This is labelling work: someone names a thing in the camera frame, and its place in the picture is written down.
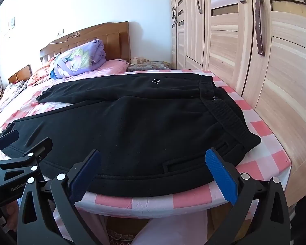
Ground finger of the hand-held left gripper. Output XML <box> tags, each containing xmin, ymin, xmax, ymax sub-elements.
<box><xmin>0</xmin><ymin>130</ymin><xmax>20</xmax><ymax>156</ymax></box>
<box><xmin>0</xmin><ymin>137</ymin><xmax>53</xmax><ymax>182</ymax></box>

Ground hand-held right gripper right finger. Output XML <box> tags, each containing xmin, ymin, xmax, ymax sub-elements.
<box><xmin>205</xmin><ymin>148</ymin><xmax>290</xmax><ymax>245</ymax></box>

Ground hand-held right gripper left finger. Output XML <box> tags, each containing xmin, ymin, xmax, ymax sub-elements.
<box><xmin>16</xmin><ymin>148</ymin><xmax>110</xmax><ymax>245</ymax></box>

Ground black pants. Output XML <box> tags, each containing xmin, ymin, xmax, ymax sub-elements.
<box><xmin>0</xmin><ymin>72</ymin><xmax>262</xmax><ymax>198</ymax></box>

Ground floral bedding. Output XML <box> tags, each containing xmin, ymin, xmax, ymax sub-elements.
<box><xmin>0</xmin><ymin>80</ymin><xmax>28</xmax><ymax>108</ymax></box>

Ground pink checked blanket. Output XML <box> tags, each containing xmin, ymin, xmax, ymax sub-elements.
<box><xmin>0</xmin><ymin>69</ymin><xmax>292</xmax><ymax>216</ymax></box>

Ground small wooden headboard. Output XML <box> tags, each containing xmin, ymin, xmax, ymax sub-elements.
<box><xmin>8</xmin><ymin>64</ymin><xmax>32</xmax><ymax>84</ymax></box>

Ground orange patterned pillow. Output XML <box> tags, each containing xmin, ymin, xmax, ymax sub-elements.
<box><xmin>28</xmin><ymin>56</ymin><xmax>59</xmax><ymax>86</ymax></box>

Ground purple folded quilt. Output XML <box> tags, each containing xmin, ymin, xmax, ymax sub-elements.
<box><xmin>49</xmin><ymin>39</ymin><xmax>106</xmax><ymax>79</ymax></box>

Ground pink bedsheet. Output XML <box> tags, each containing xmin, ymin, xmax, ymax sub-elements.
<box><xmin>0</xmin><ymin>59</ymin><xmax>130</xmax><ymax>133</ymax></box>

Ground light wooden wardrobe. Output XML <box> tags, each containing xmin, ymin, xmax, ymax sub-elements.
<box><xmin>169</xmin><ymin>0</ymin><xmax>306</xmax><ymax>205</ymax></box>

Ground white air conditioner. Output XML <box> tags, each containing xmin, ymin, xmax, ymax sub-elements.
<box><xmin>1</xmin><ymin>17</ymin><xmax>16</xmax><ymax>35</ymax></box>

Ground wooden bed headboard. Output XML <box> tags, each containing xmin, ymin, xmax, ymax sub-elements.
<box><xmin>40</xmin><ymin>22</ymin><xmax>131</xmax><ymax>64</ymax></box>

